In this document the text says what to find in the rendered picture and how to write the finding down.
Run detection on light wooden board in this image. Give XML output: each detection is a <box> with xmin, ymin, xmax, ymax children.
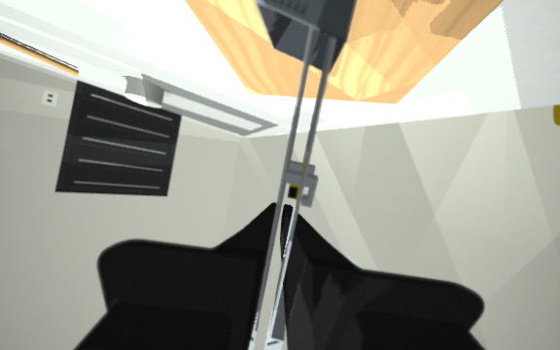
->
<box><xmin>185</xmin><ymin>0</ymin><xmax>505</xmax><ymax>104</ymax></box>

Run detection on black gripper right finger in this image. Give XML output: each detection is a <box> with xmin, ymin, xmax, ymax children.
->
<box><xmin>283</xmin><ymin>213</ymin><xmax>485</xmax><ymax>350</ymax></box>

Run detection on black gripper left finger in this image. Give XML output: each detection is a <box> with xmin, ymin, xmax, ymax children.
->
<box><xmin>97</xmin><ymin>202</ymin><xmax>277</xmax><ymax>350</ymax></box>

